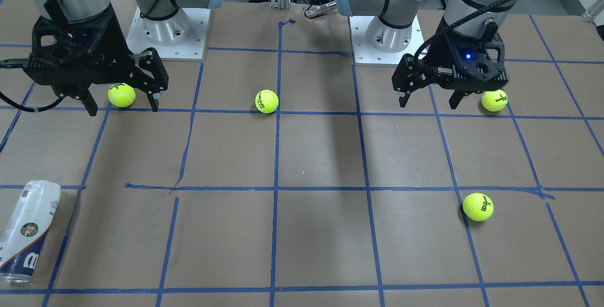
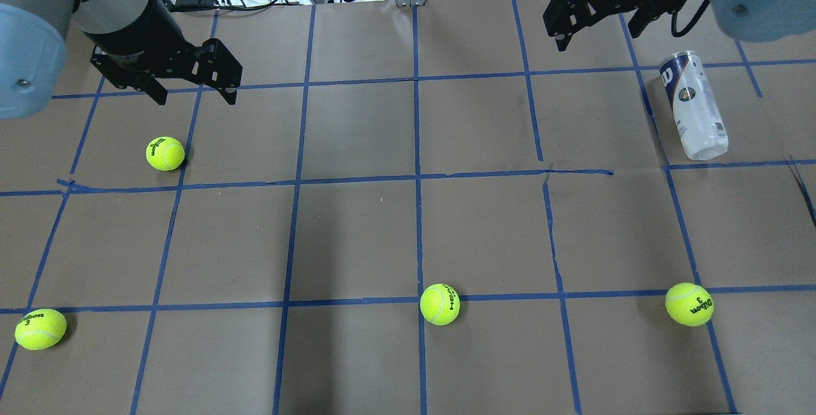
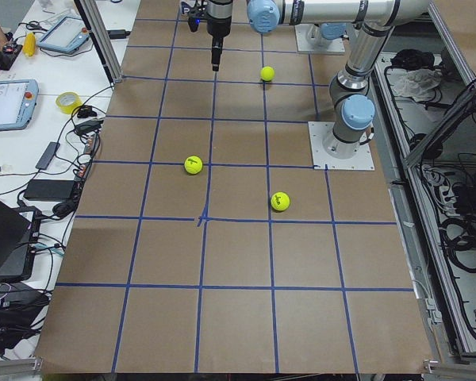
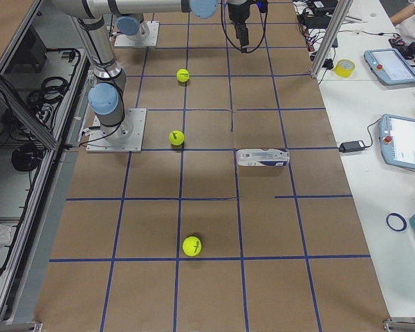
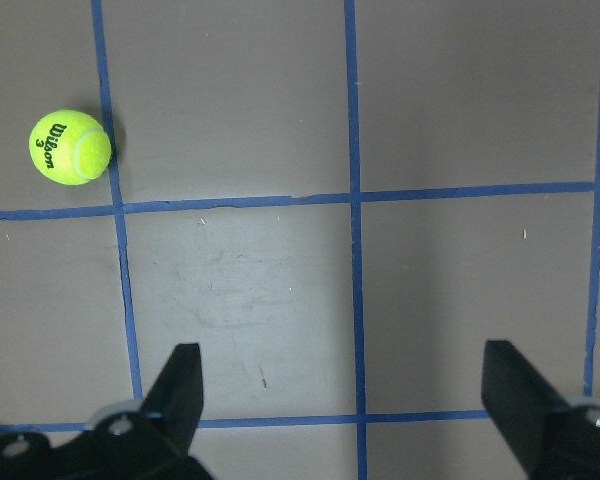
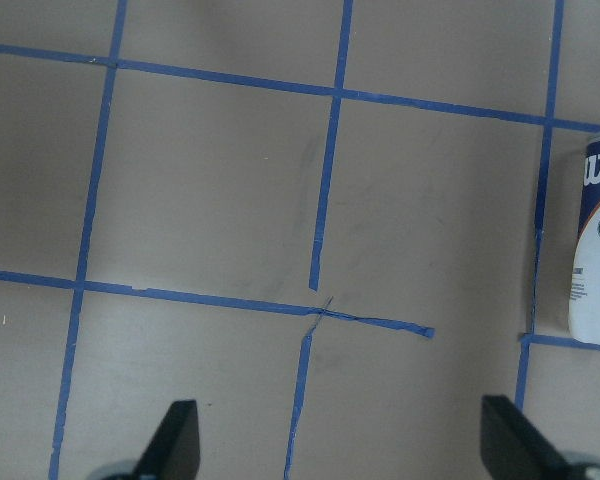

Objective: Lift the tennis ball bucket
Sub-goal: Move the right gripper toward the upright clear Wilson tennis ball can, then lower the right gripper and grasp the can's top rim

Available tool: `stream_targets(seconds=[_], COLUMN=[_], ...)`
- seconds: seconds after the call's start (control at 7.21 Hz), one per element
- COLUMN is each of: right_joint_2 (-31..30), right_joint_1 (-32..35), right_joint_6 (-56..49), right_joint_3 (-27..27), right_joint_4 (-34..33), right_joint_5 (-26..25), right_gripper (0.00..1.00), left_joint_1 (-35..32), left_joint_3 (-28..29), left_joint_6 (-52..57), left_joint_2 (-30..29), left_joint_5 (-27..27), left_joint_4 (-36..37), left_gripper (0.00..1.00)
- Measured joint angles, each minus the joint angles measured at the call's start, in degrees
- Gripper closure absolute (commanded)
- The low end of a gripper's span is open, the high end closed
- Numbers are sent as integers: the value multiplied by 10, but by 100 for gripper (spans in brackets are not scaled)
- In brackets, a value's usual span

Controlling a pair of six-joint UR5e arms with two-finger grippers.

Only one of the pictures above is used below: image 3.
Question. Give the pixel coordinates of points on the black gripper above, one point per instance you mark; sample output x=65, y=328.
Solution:
x=218, y=19

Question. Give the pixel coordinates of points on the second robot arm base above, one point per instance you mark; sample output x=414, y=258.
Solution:
x=323, y=38

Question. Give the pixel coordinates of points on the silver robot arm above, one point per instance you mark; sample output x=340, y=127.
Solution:
x=354, y=111

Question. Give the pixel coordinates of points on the far yellow tennis ball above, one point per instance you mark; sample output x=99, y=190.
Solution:
x=267, y=73

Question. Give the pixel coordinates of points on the yellow tennis ball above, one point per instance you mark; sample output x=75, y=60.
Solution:
x=193, y=165
x=267, y=73
x=280, y=201

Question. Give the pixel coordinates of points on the middle yellow tennis ball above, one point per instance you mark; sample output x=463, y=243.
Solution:
x=193, y=165

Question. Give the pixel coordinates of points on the near yellow tennis ball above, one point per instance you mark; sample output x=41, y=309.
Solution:
x=280, y=201

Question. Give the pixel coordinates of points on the upper teach pendant tablet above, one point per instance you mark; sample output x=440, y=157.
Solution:
x=66, y=36

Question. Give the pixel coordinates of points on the teach pendant tablet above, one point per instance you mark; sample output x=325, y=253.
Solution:
x=17, y=103
x=66, y=36

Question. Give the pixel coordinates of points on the yellow tape roll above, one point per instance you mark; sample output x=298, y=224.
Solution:
x=68, y=102

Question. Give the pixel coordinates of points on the yellow corn toy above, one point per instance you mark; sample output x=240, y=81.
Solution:
x=29, y=46

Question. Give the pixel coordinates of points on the grey usb hub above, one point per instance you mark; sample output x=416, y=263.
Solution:
x=47, y=156

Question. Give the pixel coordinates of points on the white crumpled cloth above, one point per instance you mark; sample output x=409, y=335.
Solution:
x=419, y=85

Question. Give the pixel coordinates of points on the lower teach pendant tablet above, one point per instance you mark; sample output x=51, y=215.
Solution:
x=17, y=103

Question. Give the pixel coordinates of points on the black power adapter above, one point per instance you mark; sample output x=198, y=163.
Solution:
x=49, y=190

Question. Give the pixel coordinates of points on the black laptop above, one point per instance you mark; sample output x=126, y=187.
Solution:
x=19, y=231

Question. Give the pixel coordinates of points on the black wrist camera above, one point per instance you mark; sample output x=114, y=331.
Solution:
x=194, y=11

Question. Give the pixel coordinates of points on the aluminium frame post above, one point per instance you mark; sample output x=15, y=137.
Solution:
x=89, y=12

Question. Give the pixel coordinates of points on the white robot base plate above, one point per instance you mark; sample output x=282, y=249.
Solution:
x=328, y=153

